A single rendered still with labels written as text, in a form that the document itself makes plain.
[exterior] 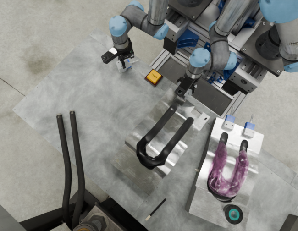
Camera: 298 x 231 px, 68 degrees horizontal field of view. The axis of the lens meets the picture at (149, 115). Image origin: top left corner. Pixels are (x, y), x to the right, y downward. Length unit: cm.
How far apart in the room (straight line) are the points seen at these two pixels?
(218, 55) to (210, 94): 102
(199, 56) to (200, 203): 66
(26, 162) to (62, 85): 105
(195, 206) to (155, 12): 86
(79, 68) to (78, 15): 135
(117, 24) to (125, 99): 44
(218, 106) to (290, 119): 77
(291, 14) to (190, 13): 64
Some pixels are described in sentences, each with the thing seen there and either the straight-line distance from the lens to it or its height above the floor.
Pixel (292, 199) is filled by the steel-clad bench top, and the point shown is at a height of 80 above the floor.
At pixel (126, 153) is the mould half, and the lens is 114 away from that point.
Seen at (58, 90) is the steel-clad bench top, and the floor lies 80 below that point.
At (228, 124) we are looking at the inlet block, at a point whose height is 88.
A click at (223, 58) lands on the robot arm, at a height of 118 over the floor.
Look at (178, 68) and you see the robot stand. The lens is 203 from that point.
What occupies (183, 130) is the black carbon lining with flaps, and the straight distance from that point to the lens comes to 115.
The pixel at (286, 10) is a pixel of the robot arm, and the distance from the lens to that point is 72.
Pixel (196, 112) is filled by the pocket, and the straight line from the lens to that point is 121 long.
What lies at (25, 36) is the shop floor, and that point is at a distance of 274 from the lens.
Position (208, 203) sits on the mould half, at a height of 91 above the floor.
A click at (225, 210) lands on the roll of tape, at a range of 112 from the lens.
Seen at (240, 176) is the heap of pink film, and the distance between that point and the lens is 118.
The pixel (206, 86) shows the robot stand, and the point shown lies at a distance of 201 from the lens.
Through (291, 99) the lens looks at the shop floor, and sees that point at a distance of 254.
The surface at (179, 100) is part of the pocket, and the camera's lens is 121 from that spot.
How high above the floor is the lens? 199
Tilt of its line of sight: 74 degrees down
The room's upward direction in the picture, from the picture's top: 3 degrees clockwise
